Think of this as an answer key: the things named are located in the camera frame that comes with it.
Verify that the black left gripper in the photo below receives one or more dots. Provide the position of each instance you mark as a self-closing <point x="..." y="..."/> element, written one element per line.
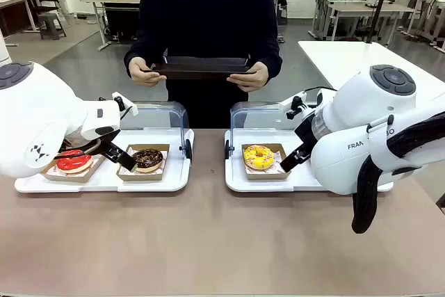
<point x="90" y="144"/>

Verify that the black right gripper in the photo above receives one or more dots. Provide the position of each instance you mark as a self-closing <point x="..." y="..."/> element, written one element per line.
<point x="307" y="130"/>

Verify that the black serving tray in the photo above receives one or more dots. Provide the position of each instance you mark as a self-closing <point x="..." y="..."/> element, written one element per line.
<point x="205" y="71"/>

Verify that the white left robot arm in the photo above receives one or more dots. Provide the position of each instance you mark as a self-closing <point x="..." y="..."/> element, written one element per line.
<point x="41" y="109"/>

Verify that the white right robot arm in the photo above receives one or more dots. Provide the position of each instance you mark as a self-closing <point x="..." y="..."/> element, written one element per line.
<point x="347" y="119"/>

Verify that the person left forearm black sleeve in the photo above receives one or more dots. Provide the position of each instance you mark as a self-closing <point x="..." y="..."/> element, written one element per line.
<point x="267" y="48"/>

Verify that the person right forearm black sleeve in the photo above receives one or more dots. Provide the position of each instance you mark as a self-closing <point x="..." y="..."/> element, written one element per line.
<point x="142" y="45"/>

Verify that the printed paper under yellow donut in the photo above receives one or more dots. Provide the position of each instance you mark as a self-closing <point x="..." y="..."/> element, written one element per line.
<point x="278" y="168"/>

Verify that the yellow sprinkled donut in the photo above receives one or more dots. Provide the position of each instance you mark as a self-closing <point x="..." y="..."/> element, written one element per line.
<point x="266" y="161"/>

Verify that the cardboard box of chocolate donut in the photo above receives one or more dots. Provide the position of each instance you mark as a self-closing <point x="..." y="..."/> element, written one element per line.
<point x="139" y="176"/>

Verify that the white tray two donut boxes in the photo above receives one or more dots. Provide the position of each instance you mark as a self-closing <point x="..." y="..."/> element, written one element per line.
<point x="104" y="180"/>

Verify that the cardboard box of yellow donut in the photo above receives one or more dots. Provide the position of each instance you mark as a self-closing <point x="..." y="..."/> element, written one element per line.
<point x="264" y="176"/>

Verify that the chocolate sprinkled donut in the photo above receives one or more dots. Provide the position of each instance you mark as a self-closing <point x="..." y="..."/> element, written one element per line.
<point x="153" y="158"/>

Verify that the red glazed donut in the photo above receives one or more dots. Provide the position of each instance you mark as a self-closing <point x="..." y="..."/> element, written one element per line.
<point x="83" y="165"/>

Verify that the printed paper under chocolate donut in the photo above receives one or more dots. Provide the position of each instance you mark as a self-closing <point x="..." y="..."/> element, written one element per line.
<point x="164" y="168"/>

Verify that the cardboard box of red donut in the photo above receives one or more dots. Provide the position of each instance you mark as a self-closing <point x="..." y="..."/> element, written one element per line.
<point x="69" y="177"/>

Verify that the clear lid over yellow-donut tray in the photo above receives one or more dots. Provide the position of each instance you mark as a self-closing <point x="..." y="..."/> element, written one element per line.
<point x="257" y="116"/>

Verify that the white tray yellow donut box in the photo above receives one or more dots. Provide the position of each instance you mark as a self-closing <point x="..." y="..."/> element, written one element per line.
<point x="236" y="175"/>

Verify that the printed paper under red donut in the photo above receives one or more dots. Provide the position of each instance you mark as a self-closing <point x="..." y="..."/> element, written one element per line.
<point x="51" y="170"/>

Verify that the person torso black sweater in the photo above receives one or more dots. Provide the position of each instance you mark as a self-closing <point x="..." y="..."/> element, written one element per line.
<point x="208" y="15"/>

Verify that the person right hand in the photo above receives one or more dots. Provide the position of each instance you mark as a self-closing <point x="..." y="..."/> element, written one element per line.
<point x="144" y="74"/>

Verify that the person left hand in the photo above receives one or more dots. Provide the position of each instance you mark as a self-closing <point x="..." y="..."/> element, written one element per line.
<point x="252" y="79"/>

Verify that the clear lid over two-box tray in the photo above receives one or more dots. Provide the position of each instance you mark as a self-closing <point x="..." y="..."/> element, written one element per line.
<point x="156" y="116"/>

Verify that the white side table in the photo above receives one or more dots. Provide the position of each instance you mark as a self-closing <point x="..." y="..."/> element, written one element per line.
<point x="340" y="60"/>

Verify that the gray square stool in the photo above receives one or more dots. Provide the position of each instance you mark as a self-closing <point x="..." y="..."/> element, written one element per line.
<point x="52" y="24"/>

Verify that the gray long background tables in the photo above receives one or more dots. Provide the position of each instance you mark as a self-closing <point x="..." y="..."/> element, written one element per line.
<point x="361" y="8"/>

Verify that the black vertical pole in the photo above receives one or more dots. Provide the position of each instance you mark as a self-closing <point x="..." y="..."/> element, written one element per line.
<point x="378" y="1"/>

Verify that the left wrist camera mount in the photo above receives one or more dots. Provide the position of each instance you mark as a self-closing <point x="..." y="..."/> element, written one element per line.
<point x="120" y="101"/>

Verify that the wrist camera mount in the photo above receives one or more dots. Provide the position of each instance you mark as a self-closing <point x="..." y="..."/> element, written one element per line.
<point x="295" y="104"/>
<point x="120" y="101"/>

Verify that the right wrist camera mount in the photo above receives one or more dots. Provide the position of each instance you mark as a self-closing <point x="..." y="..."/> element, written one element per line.
<point x="295" y="104"/>

